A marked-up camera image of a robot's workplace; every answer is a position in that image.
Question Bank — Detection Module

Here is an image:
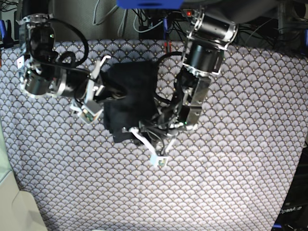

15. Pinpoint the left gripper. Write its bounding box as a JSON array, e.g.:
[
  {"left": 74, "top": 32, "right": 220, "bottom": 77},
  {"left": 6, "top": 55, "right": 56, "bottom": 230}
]
[{"left": 122, "top": 127, "right": 179, "bottom": 156}]

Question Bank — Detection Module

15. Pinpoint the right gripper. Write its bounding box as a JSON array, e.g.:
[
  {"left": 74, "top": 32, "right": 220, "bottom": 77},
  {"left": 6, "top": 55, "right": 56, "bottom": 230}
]
[{"left": 70, "top": 55, "right": 127, "bottom": 114}]

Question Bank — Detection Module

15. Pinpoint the dark T-shirt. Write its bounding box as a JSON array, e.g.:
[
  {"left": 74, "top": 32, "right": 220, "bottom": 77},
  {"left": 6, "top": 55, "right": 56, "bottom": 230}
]
[{"left": 103, "top": 61, "right": 158, "bottom": 143}]

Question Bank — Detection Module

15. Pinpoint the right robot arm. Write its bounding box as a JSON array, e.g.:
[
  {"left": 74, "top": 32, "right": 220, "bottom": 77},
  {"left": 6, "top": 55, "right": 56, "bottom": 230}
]
[{"left": 17, "top": 13, "right": 127, "bottom": 121}]

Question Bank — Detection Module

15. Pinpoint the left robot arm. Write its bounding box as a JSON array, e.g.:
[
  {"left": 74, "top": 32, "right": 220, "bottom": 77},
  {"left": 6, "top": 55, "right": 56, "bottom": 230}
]
[{"left": 118, "top": 0, "right": 278, "bottom": 159}]

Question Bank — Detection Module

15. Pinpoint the orange table clamp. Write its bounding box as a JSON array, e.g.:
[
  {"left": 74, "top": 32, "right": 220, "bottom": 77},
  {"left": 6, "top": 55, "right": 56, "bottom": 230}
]
[{"left": 164, "top": 41, "right": 172, "bottom": 54}]

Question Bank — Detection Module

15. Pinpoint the black power strip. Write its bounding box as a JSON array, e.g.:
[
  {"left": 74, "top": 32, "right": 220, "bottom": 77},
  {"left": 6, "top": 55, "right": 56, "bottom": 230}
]
[{"left": 180, "top": 9, "right": 200, "bottom": 19}]

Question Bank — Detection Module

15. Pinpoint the fan-patterned tablecloth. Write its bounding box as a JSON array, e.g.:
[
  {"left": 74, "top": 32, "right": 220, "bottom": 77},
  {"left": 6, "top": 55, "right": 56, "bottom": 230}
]
[{"left": 0, "top": 46, "right": 308, "bottom": 231}]

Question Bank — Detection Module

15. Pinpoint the beige cabinet corner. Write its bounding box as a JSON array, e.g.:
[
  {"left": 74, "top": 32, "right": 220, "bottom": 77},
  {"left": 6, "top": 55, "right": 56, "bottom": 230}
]
[{"left": 0, "top": 125, "right": 49, "bottom": 231}]

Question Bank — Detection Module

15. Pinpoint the black OpenArm box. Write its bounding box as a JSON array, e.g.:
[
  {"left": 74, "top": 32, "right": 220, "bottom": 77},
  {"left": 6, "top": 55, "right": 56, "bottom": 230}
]
[{"left": 272, "top": 147, "right": 308, "bottom": 231}]

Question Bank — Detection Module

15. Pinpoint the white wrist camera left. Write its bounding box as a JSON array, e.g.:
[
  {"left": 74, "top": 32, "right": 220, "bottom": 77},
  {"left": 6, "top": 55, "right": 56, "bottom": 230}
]
[{"left": 150, "top": 155, "right": 169, "bottom": 167}]

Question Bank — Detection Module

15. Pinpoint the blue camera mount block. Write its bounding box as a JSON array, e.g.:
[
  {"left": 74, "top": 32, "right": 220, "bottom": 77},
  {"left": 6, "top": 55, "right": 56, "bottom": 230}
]
[{"left": 116, "top": 0, "right": 184, "bottom": 9}]

